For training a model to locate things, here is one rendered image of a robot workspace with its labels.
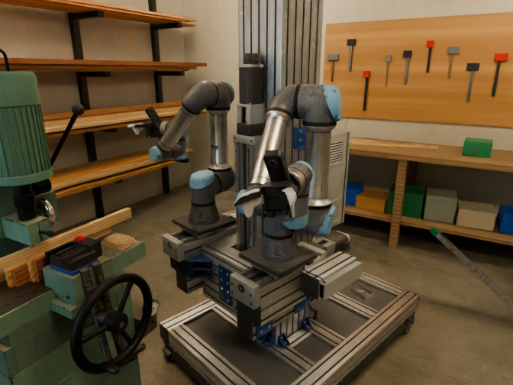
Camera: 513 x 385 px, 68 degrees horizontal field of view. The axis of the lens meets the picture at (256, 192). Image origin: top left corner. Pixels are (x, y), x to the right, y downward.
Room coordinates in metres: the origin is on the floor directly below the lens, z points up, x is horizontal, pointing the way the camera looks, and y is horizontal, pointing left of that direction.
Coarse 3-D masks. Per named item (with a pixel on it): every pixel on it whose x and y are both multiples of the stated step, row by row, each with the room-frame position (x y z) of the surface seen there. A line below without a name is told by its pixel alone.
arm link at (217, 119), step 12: (216, 84) 1.76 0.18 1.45; (228, 84) 1.83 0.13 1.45; (228, 96) 1.80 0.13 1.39; (216, 108) 1.77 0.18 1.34; (228, 108) 1.80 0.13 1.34; (216, 120) 1.78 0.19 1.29; (216, 132) 1.78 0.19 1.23; (216, 144) 1.78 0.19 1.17; (216, 156) 1.78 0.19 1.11; (216, 168) 1.77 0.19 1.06; (228, 168) 1.79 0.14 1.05; (228, 180) 1.79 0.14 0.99
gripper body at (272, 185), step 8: (296, 176) 0.96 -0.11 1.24; (264, 184) 0.89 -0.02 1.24; (272, 184) 0.88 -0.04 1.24; (280, 184) 0.87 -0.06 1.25; (288, 184) 0.86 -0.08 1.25; (296, 184) 0.94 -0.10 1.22; (264, 192) 0.87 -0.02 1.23; (272, 192) 0.86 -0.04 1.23; (280, 192) 0.85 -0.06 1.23; (296, 192) 0.94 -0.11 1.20; (264, 200) 0.87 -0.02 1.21; (272, 200) 0.86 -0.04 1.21; (280, 200) 0.85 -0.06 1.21; (264, 208) 0.86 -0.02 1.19; (272, 208) 0.86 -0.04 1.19; (280, 208) 0.86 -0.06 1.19; (288, 208) 0.87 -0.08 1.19; (264, 216) 0.87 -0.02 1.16; (272, 216) 0.86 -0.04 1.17
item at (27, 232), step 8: (8, 216) 1.11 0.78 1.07; (16, 216) 1.11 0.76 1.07; (40, 216) 1.11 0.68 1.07; (8, 224) 1.08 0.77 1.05; (16, 224) 1.06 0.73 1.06; (24, 224) 1.05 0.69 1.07; (32, 224) 1.05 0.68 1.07; (40, 224) 1.07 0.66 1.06; (48, 224) 1.09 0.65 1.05; (8, 232) 1.09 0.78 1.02; (16, 232) 1.07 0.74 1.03; (24, 232) 1.05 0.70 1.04; (32, 232) 1.05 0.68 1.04; (16, 240) 1.07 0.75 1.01; (24, 240) 1.05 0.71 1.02; (32, 240) 1.04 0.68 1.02; (40, 240) 1.07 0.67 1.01
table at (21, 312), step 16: (112, 256) 1.17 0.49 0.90; (128, 256) 1.21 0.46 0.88; (0, 288) 0.97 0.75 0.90; (16, 288) 0.97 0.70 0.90; (32, 288) 0.97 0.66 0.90; (48, 288) 0.97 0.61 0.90; (112, 288) 1.03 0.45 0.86; (0, 304) 0.89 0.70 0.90; (16, 304) 0.89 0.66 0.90; (32, 304) 0.90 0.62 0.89; (48, 304) 0.94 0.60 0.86; (64, 304) 0.93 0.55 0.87; (80, 304) 0.93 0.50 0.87; (0, 320) 0.83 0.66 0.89; (16, 320) 0.86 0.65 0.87; (0, 336) 0.82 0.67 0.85
